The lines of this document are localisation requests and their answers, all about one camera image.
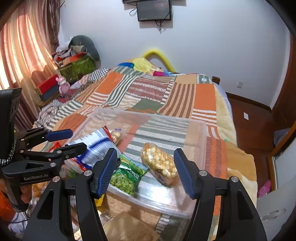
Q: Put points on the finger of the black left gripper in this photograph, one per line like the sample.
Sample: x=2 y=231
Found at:
x=58 y=156
x=36 y=136

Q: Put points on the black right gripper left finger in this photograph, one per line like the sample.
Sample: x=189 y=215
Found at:
x=51 y=218

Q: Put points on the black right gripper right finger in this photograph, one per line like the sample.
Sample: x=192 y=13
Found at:
x=238 y=219

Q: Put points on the blue white snack bag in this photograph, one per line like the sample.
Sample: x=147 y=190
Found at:
x=98 y=143

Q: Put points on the clear bag of yellow puffs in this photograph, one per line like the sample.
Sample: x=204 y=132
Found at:
x=160 y=164

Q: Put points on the left hand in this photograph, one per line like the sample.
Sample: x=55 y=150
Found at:
x=7 y=212

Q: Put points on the white cabinet with heart stickers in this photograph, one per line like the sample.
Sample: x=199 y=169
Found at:
x=277 y=208

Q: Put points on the pink slipper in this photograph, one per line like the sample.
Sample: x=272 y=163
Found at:
x=265 y=189

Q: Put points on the red and black box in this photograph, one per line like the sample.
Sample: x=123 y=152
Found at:
x=48 y=88

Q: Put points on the pink plush toy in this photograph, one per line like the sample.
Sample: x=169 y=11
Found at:
x=64 y=85

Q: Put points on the green peas snack bag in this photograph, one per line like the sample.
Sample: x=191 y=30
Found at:
x=128 y=175

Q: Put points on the clear plastic storage bin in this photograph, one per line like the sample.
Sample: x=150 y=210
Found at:
x=141 y=132

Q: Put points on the pile of clothes and bags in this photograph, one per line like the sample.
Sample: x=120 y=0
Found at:
x=76 y=58

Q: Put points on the orange pink curtain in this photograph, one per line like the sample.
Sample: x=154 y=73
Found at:
x=29 y=36

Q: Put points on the patchwork striped quilt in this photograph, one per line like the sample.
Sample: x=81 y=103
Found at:
x=187 y=96

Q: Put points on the yellow headboard cushion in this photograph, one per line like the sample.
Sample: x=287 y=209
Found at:
x=161 y=56

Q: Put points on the wall power outlet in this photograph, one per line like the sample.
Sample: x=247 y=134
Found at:
x=240 y=84

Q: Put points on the black wall television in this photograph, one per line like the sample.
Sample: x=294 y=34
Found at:
x=129 y=1

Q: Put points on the small black wall monitor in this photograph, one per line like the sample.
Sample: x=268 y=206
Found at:
x=154 y=10

